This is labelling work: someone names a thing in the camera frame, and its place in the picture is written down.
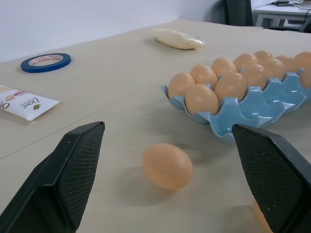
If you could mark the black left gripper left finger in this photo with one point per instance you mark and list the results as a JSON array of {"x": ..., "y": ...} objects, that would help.
[{"x": 48, "y": 184}]

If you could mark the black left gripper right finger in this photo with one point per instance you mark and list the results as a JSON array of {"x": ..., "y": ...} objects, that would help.
[{"x": 277, "y": 179}]

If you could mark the blue egg tray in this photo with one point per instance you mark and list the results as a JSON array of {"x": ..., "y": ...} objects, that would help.
[{"x": 272, "y": 106}]

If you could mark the white Dove tube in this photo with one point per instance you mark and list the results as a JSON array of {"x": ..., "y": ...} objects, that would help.
[{"x": 26, "y": 104}]

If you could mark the brown egg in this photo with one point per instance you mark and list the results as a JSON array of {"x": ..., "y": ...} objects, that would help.
[
  {"x": 253, "y": 75},
  {"x": 167, "y": 166},
  {"x": 306, "y": 78},
  {"x": 181, "y": 85},
  {"x": 230, "y": 86},
  {"x": 273, "y": 68},
  {"x": 303, "y": 59},
  {"x": 201, "y": 99},
  {"x": 203, "y": 75},
  {"x": 223, "y": 66},
  {"x": 263, "y": 55},
  {"x": 287, "y": 61},
  {"x": 245, "y": 60}
]

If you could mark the blue tape roll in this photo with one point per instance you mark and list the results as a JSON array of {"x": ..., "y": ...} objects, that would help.
[{"x": 26, "y": 66}]

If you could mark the dark chair back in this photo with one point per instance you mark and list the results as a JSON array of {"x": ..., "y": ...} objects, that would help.
[{"x": 306, "y": 26}]

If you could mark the white desk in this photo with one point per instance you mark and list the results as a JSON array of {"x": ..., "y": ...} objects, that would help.
[{"x": 279, "y": 13}]

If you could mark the black office chair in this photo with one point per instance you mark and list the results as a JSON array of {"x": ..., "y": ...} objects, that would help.
[{"x": 239, "y": 12}]

